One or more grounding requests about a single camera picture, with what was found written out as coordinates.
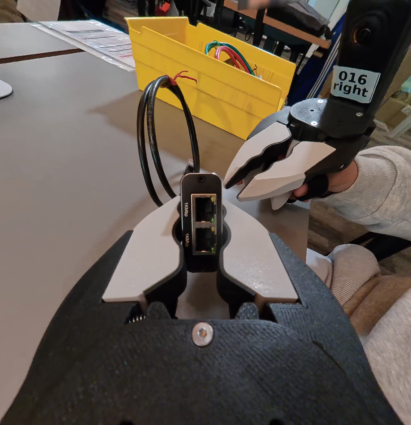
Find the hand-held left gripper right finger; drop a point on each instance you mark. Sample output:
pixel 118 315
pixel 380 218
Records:
pixel 255 262

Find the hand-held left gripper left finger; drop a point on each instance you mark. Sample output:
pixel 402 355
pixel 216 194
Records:
pixel 149 262

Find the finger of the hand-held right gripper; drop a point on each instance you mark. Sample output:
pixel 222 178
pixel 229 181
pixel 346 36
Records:
pixel 255 142
pixel 285 172

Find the yellow plastic bin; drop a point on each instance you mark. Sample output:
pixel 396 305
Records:
pixel 208 93

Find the black network splitter adapter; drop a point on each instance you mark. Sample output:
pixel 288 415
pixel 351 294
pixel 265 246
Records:
pixel 200 186

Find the person's right forearm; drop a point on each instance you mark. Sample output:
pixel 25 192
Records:
pixel 384 186

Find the grey desk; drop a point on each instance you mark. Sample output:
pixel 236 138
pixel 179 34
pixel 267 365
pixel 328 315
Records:
pixel 59 166

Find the person's right hand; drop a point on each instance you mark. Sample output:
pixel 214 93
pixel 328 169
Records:
pixel 343 181

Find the blue jacket with white stripes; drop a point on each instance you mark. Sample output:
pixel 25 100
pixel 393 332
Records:
pixel 311 76

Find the red twist tie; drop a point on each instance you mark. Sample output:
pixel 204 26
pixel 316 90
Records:
pixel 174 79

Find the wooden table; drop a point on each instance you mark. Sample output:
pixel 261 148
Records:
pixel 285 26

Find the black bag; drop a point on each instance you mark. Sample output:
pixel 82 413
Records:
pixel 298 16

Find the printed instruction sheet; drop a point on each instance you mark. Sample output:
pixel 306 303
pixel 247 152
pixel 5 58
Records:
pixel 92 36

